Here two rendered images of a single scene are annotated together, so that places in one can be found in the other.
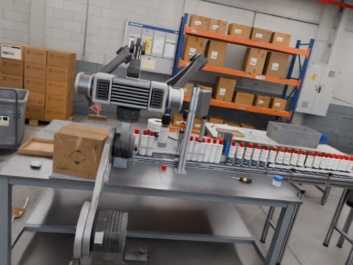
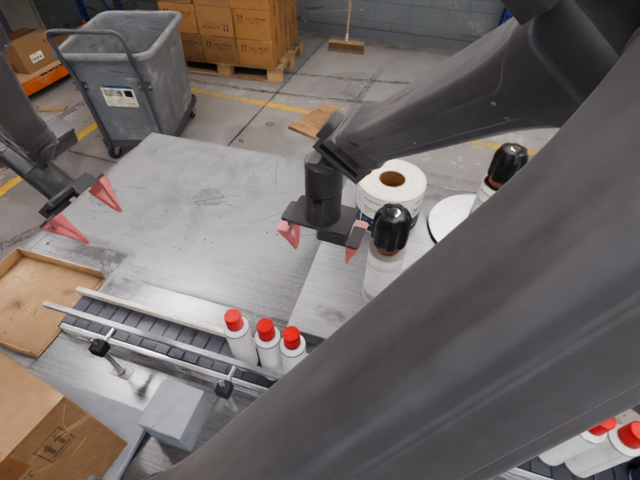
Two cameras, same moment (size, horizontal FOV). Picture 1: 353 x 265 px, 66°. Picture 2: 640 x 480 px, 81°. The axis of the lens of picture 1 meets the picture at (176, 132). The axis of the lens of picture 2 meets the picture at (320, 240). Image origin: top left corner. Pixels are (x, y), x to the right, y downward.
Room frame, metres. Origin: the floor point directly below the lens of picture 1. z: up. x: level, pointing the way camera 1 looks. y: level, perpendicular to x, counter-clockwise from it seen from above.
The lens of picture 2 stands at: (1.80, -0.02, 1.72)
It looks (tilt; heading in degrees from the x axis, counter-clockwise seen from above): 48 degrees down; 28
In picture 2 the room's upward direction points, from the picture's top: straight up
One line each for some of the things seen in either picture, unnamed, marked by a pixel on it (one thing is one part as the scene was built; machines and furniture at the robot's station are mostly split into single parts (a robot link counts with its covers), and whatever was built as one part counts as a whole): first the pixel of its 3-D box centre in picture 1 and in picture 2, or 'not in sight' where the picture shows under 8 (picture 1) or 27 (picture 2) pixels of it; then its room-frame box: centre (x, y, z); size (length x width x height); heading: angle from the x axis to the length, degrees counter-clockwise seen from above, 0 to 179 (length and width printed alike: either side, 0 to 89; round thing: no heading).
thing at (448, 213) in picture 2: (183, 137); (478, 229); (2.74, -0.07, 0.89); 0.31 x 0.31 x 0.01
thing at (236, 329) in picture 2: (135, 141); (240, 340); (2.06, 0.31, 0.98); 0.05 x 0.05 x 0.20
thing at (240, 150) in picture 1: (239, 153); not in sight; (2.23, -0.57, 0.98); 0.05 x 0.05 x 0.20
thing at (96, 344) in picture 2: not in sight; (113, 348); (1.93, 0.59, 0.91); 0.07 x 0.03 x 0.16; 11
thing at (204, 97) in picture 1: (199, 102); not in sight; (2.06, -0.14, 1.38); 0.17 x 0.10 x 0.19; 156
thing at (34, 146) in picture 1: (46, 146); (26, 297); (1.94, 0.97, 0.85); 0.30 x 0.26 x 0.04; 101
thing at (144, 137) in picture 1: (144, 142); (270, 350); (2.07, 0.24, 0.98); 0.05 x 0.05 x 0.20
